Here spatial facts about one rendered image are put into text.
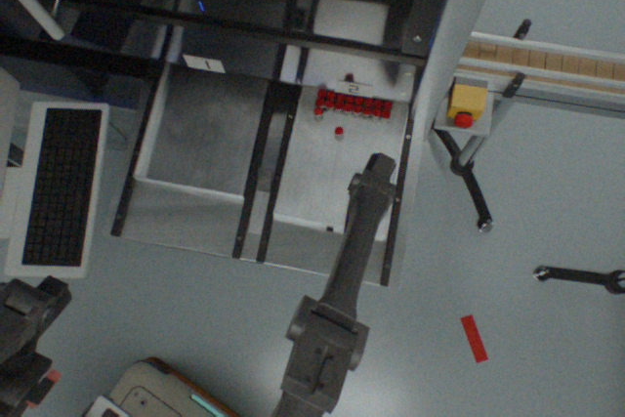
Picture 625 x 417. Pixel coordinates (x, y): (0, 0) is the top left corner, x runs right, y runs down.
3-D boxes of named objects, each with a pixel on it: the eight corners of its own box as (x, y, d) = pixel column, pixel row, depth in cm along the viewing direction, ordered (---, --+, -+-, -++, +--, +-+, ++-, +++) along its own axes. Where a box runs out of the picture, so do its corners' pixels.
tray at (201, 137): (172, 51, 159) (168, 44, 156) (273, 67, 157) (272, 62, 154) (137, 180, 151) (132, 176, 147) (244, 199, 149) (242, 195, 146)
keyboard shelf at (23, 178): (5, 102, 168) (0, 98, 165) (112, 105, 167) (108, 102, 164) (-26, 274, 156) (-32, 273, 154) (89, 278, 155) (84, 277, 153)
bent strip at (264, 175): (261, 174, 150) (258, 167, 145) (273, 176, 150) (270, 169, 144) (247, 231, 147) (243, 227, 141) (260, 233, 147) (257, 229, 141)
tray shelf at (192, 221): (154, 51, 161) (152, 47, 160) (430, 97, 156) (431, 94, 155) (104, 235, 150) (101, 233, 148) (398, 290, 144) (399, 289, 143)
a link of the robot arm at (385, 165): (351, 185, 119) (392, 205, 119) (374, 134, 123) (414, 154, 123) (337, 201, 130) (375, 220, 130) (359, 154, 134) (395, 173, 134)
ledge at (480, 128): (441, 75, 158) (442, 72, 156) (494, 84, 157) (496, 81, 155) (433, 128, 154) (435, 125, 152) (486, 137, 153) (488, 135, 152)
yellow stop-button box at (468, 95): (449, 88, 146) (455, 74, 139) (481, 93, 146) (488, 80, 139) (445, 118, 144) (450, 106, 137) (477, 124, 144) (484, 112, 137)
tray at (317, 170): (305, 83, 156) (304, 77, 153) (409, 102, 154) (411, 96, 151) (274, 216, 148) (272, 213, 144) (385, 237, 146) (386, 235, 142)
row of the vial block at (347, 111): (316, 104, 154) (315, 97, 150) (390, 117, 153) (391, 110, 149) (314, 112, 154) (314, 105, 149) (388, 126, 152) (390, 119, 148)
